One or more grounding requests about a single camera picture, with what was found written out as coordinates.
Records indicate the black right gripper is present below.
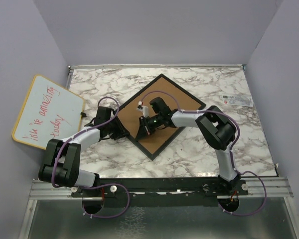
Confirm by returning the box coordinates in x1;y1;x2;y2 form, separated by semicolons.
136;114;162;141

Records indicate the brown backing board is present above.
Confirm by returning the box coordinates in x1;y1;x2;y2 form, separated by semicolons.
121;77;203;156

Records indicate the black picture frame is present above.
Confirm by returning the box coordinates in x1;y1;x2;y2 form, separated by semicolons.
117;73;207;162

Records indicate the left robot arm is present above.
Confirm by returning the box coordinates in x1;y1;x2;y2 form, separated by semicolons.
38;107;129;197

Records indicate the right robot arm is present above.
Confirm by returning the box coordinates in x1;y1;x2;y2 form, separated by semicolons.
135;97;240;195

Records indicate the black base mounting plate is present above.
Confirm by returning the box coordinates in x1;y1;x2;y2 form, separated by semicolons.
71;177;248;208

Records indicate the yellow rimmed whiteboard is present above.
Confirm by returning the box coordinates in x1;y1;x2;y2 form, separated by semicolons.
12;74;85;149

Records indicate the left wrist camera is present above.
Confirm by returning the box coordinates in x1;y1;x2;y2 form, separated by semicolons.
94;106;115;125

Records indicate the aluminium rail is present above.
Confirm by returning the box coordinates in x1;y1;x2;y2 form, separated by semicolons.
28;177;293;200

